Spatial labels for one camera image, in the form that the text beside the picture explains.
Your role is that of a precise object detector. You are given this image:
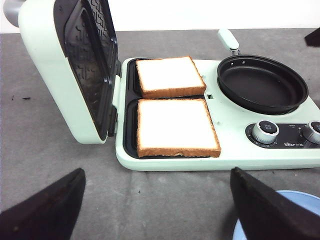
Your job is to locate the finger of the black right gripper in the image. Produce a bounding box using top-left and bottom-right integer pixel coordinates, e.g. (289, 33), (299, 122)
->
(304, 28), (320, 47)

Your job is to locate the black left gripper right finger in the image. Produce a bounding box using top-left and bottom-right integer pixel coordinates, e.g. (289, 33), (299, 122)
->
(230, 167), (320, 240)

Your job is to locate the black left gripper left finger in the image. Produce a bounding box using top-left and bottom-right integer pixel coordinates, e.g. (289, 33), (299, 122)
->
(0, 168), (86, 240)

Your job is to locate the white bread slice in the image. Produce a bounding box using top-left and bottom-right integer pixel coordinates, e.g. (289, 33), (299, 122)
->
(136, 56), (207, 99)
(136, 98), (221, 158)

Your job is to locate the breakfast maker lid with handle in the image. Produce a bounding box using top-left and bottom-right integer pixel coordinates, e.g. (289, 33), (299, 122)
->
(3, 0), (121, 144)

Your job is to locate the mint green breakfast maker base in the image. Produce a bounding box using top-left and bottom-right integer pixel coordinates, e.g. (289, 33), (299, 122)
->
(114, 58), (320, 171)

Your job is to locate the blue round plate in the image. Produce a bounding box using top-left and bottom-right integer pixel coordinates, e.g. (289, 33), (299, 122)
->
(232, 190), (320, 240)

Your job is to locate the black round frying pan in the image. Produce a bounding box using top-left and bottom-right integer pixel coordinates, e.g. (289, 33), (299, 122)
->
(217, 29), (309, 115)

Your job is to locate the left silver control knob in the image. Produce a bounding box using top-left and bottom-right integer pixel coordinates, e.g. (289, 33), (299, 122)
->
(251, 120), (280, 145)

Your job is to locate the silver control knob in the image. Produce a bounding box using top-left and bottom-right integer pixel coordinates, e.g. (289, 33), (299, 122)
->
(251, 120), (280, 145)
(301, 120), (320, 145)

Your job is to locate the right silver control knob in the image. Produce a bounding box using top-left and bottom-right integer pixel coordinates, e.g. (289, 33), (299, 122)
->
(301, 120), (320, 145)

